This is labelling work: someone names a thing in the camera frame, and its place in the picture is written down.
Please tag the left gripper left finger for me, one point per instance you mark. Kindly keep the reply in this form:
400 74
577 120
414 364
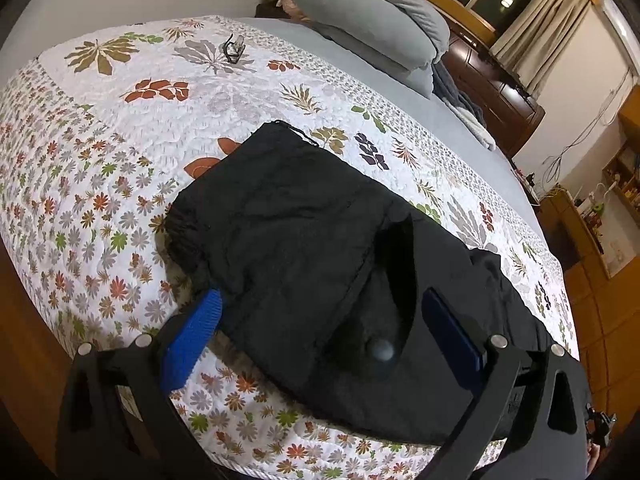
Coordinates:
184 337

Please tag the wooden shelf cabinet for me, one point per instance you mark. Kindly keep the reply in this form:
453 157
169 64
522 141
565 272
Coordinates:
601 280

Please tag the dark wooden headboard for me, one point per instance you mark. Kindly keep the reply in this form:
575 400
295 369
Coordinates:
512 116

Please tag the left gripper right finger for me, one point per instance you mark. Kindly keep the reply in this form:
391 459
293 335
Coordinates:
461 341

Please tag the black pants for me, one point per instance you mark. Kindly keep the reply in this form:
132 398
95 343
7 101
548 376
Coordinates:
327 277

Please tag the floral white quilt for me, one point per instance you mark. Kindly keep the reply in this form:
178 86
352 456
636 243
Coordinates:
98 137

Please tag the black eyeglasses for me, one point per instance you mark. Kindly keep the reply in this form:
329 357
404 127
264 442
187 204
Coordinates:
233 48

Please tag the person's hand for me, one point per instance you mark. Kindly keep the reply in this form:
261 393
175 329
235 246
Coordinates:
593 454

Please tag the beige curtain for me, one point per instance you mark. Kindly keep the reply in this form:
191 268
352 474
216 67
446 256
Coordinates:
532 44

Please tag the grey pillow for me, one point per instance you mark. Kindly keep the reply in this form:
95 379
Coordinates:
402 38

